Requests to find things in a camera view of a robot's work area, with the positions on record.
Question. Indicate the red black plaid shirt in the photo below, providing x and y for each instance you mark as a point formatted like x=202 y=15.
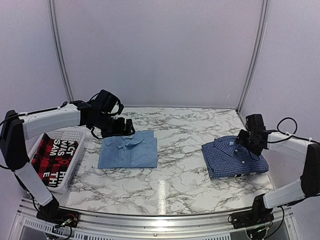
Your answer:
x=53 y=158

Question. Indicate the white plastic laundry basket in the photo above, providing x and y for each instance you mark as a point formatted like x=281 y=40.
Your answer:
x=69 y=134

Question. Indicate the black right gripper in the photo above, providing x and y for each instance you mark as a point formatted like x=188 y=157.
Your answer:
x=241 y=140

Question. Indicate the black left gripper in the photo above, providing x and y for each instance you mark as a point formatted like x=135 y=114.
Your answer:
x=119 y=130

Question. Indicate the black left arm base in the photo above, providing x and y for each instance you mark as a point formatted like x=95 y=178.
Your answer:
x=53 y=213

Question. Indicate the aluminium front frame rail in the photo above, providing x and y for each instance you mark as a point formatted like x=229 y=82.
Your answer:
x=107 y=226

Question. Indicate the aluminium corner post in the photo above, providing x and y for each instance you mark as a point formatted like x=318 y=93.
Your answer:
x=59 y=50
x=255 y=54

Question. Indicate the blue checked shirt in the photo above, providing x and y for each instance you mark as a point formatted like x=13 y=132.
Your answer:
x=225 y=158

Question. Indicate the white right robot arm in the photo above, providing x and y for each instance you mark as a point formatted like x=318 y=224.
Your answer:
x=294 y=160

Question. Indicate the left aluminium corner post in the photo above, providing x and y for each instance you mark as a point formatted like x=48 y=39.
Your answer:
x=59 y=50

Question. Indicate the light blue long sleeve shirt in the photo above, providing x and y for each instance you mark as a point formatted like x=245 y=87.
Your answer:
x=139 y=150

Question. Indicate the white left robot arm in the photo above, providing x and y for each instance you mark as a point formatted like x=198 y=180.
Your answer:
x=20 y=127

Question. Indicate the right aluminium corner post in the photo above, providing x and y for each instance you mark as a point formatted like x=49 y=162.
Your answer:
x=255 y=54

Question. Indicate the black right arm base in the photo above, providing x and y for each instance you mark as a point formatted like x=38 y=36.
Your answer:
x=257 y=215

